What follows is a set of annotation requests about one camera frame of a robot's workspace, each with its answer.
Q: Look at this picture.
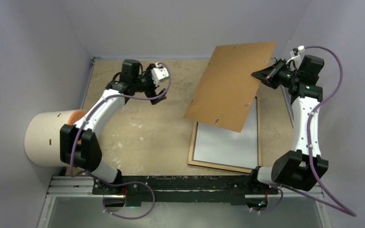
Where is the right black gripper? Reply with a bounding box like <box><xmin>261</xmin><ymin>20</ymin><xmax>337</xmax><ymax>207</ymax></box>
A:
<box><xmin>253</xmin><ymin>58</ymin><xmax>302</xmax><ymax>90</ymax></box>

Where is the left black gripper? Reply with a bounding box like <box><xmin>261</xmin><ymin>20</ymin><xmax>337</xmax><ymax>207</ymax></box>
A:
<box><xmin>133</xmin><ymin>65</ymin><xmax>167</xmax><ymax>104</ymax></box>

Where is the brown frame backing board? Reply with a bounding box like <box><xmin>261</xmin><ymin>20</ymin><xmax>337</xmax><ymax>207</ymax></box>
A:
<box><xmin>184</xmin><ymin>41</ymin><xmax>276</xmax><ymax>133</ymax></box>

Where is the wooden picture frame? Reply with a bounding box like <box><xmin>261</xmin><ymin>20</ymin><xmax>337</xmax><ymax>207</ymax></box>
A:
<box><xmin>187</xmin><ymin>96</ymin><xmax>262</xmax><ymax>174</ymax></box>

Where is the dark landscape photo print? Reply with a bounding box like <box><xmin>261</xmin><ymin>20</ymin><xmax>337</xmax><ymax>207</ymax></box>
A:
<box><xmin>193</xmin><ymin>96</ymin><xmax>259</xmax><ymax>170</ymax></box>

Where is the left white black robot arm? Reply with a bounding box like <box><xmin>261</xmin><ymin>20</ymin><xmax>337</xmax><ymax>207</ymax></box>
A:
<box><xmin>59</xmin><ymin>59</ymin><xmax>171</xmax><ymax>194</ymax></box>

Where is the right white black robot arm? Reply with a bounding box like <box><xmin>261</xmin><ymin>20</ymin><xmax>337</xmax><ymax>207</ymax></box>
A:
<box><xmin>248</xmin><ymin>55</ymin><xmax>329</xmax><ymax>193</ymax></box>

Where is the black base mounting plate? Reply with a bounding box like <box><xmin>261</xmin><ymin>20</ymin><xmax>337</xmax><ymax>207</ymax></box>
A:
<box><xmin>92</xmin><ymin>175</ymin><xmax>278</xmax><ymax>207</ymax></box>

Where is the white cylinder with orange lid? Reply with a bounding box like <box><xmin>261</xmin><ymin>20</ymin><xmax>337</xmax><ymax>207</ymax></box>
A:
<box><xmin>24</xmin><ymin>109</ymin><xmax>86</xmax><ymax>167</ymax></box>

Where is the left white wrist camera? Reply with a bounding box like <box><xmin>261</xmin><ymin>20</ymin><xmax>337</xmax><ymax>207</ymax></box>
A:
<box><xmin>151</xmin><ymin>65</ymin><xmax>169</xmax><ymax>86</ymax></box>

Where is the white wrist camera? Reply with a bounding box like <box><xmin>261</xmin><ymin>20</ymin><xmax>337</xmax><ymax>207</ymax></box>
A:
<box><xmin>287</xmin><ymin>46</ymin><xmax>305</xmax><ymax>64</ymax></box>
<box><xmin>151</xmin><ymin>65</ymin><xmax>169</xmax><ymax>86</ymax></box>

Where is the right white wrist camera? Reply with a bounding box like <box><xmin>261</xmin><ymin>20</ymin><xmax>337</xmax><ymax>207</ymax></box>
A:
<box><xmin>287</xmin><ymin>46</ymin><xmax>305</xmax><ymax>64</ymax></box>

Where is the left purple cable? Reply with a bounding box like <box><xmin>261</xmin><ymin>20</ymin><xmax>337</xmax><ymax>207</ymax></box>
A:
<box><xmin>69</xmin><ymin>61</ymin><xmax>173</xmax><ymax>220</ymax></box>

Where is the aluminium rail frame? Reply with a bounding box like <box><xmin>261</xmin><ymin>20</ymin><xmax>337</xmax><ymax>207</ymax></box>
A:
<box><xmin>38</xmin><ymin>57</ymin><xmax>333</xmax><ymax>228</ymax></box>

